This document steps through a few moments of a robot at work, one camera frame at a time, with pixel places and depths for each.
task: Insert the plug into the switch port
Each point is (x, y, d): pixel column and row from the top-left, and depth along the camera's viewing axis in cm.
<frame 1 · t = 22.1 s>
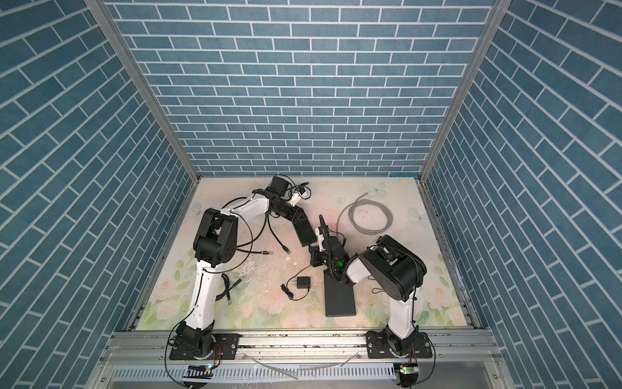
left hand: (302, 216, 104), fingers open
right hand: (307, 246, 95), fingers closed
large flat black box: (340, 299, 84), on the table

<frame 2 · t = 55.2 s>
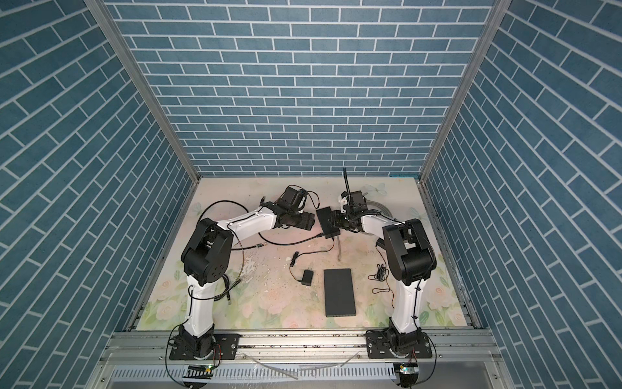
left hand: (307, 219, 99), fingers open
right hand: (329, 217, 100), fingers open
the named things where they were.

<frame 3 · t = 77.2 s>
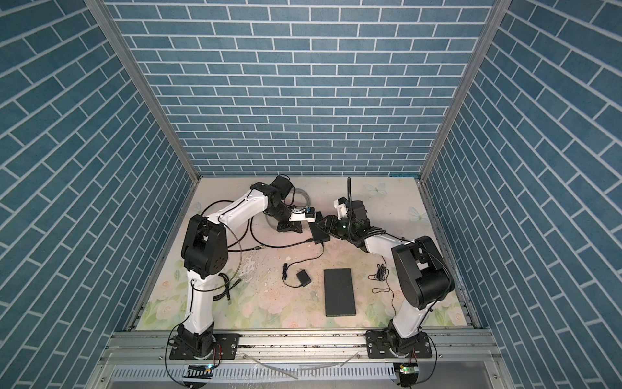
left hand: (299, 226, 94), fingers closed
right hand: (316, 222, 91), fingers open
the named things where they were.

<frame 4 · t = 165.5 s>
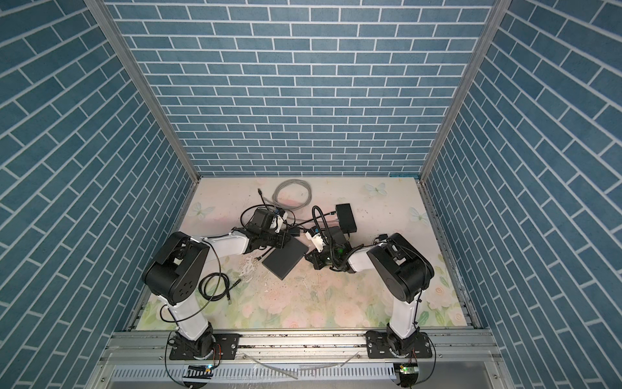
left hand: (290, 241, 96), fingers closed
right hand: (303, 253, 93), fingers closed
large flat black box: (281, 261, 92), point 2 cm above the table

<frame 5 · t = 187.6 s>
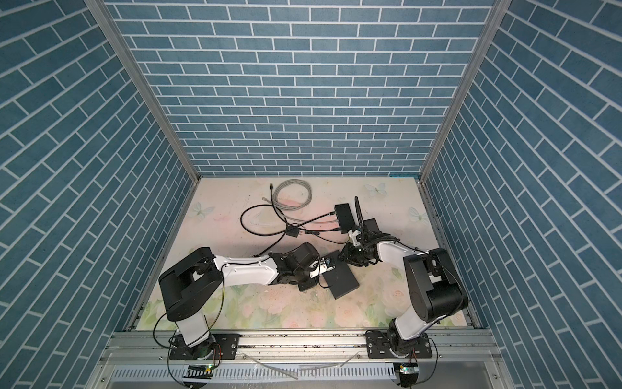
left hand: (316, 277, 89), fingers closed
right hand: (338, 256, 92), fingers open
large flat black box: (340, 279, 90), on the table

